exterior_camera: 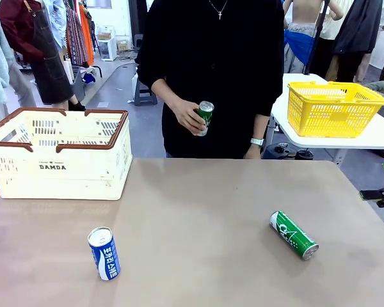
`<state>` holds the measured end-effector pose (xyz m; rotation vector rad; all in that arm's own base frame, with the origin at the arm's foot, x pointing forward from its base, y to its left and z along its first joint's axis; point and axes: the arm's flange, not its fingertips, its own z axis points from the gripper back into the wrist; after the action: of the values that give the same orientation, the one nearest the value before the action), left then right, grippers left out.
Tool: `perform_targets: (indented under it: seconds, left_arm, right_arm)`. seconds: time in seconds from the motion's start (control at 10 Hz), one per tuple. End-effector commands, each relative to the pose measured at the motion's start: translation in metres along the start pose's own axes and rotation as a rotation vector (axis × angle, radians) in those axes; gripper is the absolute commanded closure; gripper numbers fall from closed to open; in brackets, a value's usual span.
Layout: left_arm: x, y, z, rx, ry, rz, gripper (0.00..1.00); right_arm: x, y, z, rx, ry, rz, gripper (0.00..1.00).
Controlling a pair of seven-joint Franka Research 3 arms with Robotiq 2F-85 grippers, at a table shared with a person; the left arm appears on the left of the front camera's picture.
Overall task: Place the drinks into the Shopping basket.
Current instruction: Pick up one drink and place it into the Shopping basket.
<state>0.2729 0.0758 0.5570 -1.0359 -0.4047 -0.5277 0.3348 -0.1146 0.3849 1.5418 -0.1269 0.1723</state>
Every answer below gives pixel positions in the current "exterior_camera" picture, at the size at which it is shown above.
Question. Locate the green drink can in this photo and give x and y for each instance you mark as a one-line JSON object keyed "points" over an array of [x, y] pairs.
{"points": [[292, 235], [207, 115]]}

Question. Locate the blue Pocari Sweat can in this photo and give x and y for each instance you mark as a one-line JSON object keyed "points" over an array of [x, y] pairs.
{"points": [[105, 256]]}

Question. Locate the person's right forearm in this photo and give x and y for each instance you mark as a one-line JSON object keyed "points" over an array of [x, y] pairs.
{"points": [[166, 92]]}

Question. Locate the person's left forearm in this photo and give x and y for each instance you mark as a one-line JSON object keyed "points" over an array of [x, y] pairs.
{"points": [[260, 126]]}

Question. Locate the yellow plastic shopping basket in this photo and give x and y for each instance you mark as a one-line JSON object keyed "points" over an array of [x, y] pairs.
{"points": [[339, 105]]}

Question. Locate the cream shopping basket brown rim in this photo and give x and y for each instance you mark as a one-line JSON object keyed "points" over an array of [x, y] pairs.
{"points": [[60, 182]]}

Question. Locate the person's left hand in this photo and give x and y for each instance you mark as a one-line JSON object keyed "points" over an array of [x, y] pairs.
{"points": [[252, 153]]}

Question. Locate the person's right hand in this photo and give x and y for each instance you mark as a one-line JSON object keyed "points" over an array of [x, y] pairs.
{"points": [[187, 116]]}

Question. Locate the white side table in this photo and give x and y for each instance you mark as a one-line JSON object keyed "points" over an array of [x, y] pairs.
{"points": [[281, 128]]}

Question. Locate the white wristwatch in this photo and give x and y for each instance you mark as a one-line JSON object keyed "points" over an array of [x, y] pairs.
{"points": [[257, 141]]}

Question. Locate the mannequin in black coat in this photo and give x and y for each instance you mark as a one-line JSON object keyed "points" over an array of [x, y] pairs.
{"points": [[358, 28]]}

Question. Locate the black tripod pole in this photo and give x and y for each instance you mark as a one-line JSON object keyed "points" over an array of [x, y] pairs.
{"points": [[315, 41]]}

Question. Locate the bare mannequin with blue skirt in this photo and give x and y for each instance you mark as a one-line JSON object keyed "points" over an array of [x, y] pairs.
{"points": [[299, 48]]}

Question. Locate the person in black sweater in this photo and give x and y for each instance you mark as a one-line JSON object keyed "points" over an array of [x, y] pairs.
{"points": [[217, 64]]}

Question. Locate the black step stool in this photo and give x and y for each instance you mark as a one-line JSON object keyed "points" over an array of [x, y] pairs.
{"points": [[145, 92]]}

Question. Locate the cardboard box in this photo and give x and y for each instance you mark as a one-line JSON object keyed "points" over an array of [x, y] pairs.
{"points": [[123, 45]]}

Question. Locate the white cabinet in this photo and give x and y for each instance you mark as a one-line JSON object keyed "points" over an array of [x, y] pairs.
{"points": [[107, 44]]}

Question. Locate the grey bin with blue cloth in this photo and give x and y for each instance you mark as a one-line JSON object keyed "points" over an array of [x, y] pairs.
{"points": [[86, 80]]}

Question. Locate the orange hanging garment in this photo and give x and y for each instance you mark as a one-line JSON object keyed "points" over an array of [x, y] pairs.
{"points": [[87, 35]]}

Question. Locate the patterned hanging garment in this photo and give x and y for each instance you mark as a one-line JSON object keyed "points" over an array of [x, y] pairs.
{"points": [[74, 35]]}

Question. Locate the mannequin with dark apron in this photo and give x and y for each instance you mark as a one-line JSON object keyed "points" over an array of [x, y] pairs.
{"points": [[48, 64]]}

